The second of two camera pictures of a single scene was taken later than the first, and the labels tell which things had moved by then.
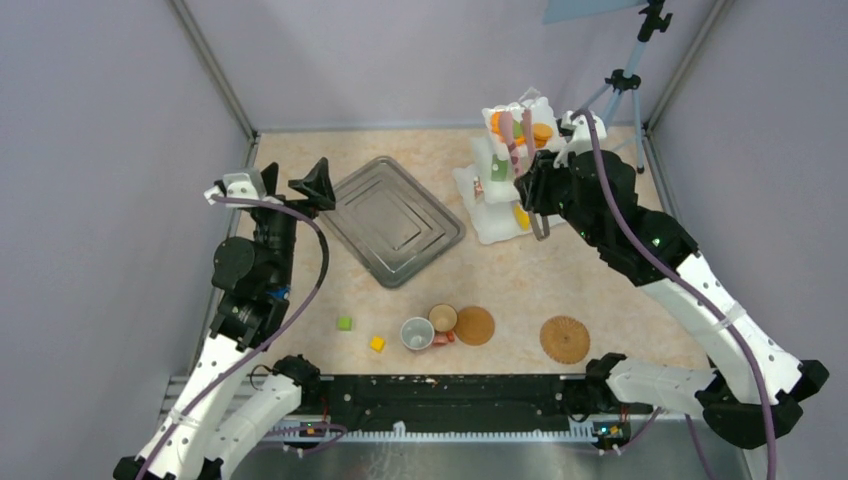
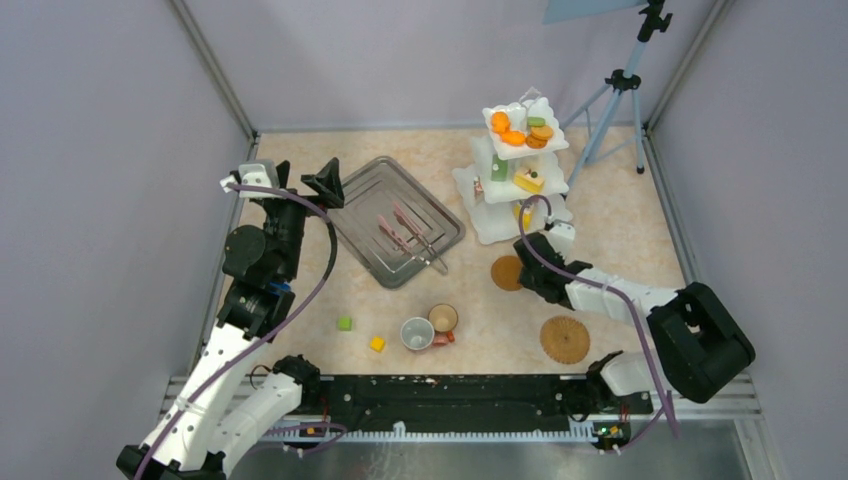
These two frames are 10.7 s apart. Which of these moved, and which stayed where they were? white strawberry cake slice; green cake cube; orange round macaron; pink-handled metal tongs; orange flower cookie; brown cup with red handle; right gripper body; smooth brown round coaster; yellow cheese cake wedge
Moved: pink-handled metal tongs; right gripper body; smooth brown round coaster
Stayed: green cake cube; brown cup with red handle; orange flower cookie; white strawberry cake slice; yellow cheese cake wedge; orange round macaron
